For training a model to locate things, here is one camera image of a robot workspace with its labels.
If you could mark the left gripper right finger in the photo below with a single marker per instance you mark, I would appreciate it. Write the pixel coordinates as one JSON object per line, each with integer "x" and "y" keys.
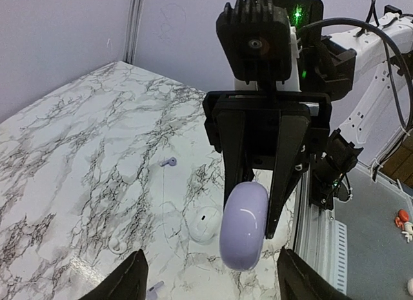
{"x": 297, "y": 280}

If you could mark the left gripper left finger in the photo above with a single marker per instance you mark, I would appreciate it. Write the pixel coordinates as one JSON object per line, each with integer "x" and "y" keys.
{"x": 127, "y": 282}

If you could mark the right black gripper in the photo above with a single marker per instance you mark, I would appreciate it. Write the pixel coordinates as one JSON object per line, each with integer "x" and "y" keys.
{"x": 257, "y": 130}

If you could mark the purple earbud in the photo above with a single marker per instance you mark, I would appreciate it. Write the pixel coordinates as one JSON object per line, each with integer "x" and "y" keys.
{"x": 152, "y": 292}
{"x": 171, "y": 162}

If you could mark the purple earbud charging case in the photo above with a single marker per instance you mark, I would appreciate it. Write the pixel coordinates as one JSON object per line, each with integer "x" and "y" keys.
{"x": 243, "y": 226}

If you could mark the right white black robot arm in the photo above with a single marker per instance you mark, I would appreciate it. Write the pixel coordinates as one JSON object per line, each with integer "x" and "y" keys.
{"x": 318, "y": 82}

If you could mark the white earbud on left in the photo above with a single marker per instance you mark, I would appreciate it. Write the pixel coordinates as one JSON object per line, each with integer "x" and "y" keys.
{"x": 116, "y": 246}

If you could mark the orange white toy figure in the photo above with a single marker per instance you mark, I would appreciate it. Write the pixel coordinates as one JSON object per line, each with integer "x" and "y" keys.
{"x": 402, "y": 221}

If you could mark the aluminium front rail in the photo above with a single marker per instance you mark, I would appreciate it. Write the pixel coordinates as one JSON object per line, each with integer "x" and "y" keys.
{"x": 319, "y": 238}

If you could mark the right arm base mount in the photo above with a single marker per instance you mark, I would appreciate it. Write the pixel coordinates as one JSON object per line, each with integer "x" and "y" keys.
{"x": 329, "y": 170}

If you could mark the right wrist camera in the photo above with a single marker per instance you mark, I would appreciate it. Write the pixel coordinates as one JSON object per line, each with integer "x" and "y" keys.
{"x": 255, "y": 36}

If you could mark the left aluminium corner post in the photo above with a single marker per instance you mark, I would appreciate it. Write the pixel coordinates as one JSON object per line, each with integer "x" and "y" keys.
{"x": 132, "y": 28}

